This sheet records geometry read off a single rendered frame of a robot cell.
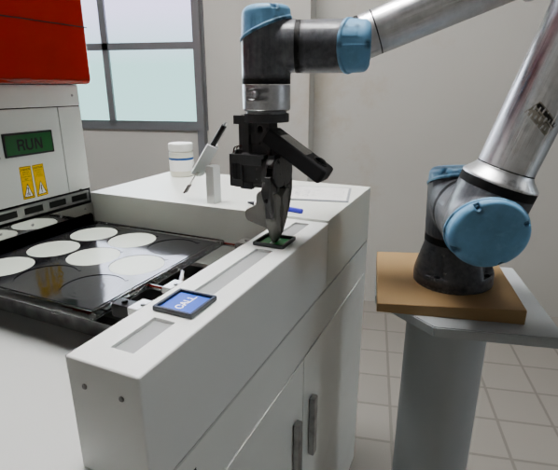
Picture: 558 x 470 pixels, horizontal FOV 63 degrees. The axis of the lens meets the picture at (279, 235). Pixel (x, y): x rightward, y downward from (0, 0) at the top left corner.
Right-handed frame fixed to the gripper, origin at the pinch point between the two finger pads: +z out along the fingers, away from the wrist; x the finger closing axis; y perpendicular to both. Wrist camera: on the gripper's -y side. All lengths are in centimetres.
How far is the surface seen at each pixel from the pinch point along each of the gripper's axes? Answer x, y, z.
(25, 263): 14.1, 45.7, 7.4
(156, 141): -151, 147, 6
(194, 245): -7.4, 22.7, 7.5
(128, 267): 7.7, 26.9, 7.4
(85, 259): 8.1, 37.0, 7.4
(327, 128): -173, 49, -3
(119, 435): 40.0, -0.6, 9.0
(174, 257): 0.3, 21.9, 7.4
